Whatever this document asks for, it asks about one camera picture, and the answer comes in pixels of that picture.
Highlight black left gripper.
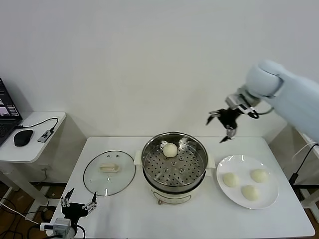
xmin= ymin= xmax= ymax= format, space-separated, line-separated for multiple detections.
xmin=60 ymin=188 xmax=98 ymax=220

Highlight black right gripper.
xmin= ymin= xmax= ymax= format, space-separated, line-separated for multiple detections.
xmin=205 ymin=108 xmax=244 ymax=144

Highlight glass lid cream handle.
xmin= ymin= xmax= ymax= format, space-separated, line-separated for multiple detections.
xmin=83 ymin=150 xmax=137 ymax=197

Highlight white steamed baozi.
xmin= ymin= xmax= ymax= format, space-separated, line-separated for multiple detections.
xmin=250 ymin=169 xmax=269 ymax=184
xmin=222 ymin=173 xmax=240 ymax=187
xmin=162 ymin=142 xmax=179 ymax=158
xmin=240 ymin=185 xmax=261 ymax=201

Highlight steel perforated steamer basket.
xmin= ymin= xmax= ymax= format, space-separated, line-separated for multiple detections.
xmin=142 ymin=131 xmax=209 ymax=192

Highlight steel steamer pot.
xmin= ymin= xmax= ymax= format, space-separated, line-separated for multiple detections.
xmin=134 ymin=149 xmax=216 ymax=205

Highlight grey usb hub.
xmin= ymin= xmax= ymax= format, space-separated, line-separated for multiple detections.
xmin=37 ymin=130 xmax=54 ymax=143

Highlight white round plate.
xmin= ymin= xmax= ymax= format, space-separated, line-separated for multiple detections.
xmin=216 ymin=154 xmax=279 ymax=210

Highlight black computer mouse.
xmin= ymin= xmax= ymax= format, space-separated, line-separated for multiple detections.
xmin=13 ymin=129 xmax=34 ymax=147

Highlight black laptop dark screen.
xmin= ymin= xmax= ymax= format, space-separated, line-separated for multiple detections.
xmin=0 ymin=77 xmax=23 ymax=147

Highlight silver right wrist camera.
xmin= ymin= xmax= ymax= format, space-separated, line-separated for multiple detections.
xmin=225 ymin=94 xmax=255 ymax=115

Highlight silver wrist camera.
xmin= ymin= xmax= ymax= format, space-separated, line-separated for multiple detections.
xmin=225 ymin=94 xmax=255 ymax=115
xmin=39 ymin=218 xmax=72 ymax=235

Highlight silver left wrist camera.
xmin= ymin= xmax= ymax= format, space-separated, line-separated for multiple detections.
xmin=39 ymin=218 xmax=72 ymax=235

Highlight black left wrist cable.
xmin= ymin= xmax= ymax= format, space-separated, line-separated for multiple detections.
xmin=74 ymin=224 xmax=87 ymax=239

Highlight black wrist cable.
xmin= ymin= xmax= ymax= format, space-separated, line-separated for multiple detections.
xmin=249 ymin=106 xmax=275 ymax=120
xmin=74 ymin=224 xmax=87 ymax=239

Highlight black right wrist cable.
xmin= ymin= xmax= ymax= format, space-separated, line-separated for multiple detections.
xmin=249 ymin=106 xmax=275 ymax=120

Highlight white floor cable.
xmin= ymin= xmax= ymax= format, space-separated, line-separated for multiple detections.
xmin=0 ymin=200 xmax=38 ymax=224

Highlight black floor cables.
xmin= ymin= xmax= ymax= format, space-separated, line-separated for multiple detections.
xmin=0 ymin=196 xmax=50 ymax=239

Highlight white charging cable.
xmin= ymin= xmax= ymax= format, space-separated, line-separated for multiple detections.
xmin=293 ymin=140 xmax=319 ymax=160

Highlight black hub cable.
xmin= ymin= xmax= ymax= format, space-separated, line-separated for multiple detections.
xmin=15 ymin=117 xmax=59 ymax=133

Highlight black cable with adapter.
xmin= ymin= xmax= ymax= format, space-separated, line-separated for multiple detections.
xmin=289 ymin=143 xmax=319 ymax=185

